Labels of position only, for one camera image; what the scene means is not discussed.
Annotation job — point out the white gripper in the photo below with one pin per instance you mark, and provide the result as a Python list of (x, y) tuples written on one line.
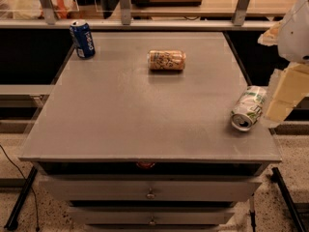
[(295, 33)]

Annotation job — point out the orange soda can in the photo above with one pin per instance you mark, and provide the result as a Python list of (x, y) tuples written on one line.
[(169, 60)]

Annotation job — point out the green white soda can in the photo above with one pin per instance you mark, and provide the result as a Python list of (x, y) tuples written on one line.
[(248, 108)]

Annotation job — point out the blue Pepsi can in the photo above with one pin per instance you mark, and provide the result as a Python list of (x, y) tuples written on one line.
[(82, 38)]

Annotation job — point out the grey drawer cabinet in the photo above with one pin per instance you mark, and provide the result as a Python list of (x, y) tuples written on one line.
[(112, 118)]

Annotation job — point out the lower drawer with knob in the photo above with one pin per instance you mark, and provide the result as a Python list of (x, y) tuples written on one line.
[(150, 216)]

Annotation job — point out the drawer with knob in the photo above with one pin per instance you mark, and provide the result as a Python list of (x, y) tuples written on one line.
[(216, 189), (150, 216)]

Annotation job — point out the upper drawer with knob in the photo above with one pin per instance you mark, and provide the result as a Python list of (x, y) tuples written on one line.
[(216, 189)]

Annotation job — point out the orange white plastic bag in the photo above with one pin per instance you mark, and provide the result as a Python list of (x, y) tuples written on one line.
[(32, 9)]

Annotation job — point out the black right floor rail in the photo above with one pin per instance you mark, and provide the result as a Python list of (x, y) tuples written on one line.
[(299, 212)]

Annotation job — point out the black floor rail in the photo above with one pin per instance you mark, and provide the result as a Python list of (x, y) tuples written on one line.
[(12, 223), (299, 212)]

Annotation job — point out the grey metal railing frame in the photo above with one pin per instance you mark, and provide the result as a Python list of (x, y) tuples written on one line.
[(210, 15)]

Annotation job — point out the black left floor rail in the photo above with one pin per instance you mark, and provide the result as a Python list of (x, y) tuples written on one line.
[(12, 223)]

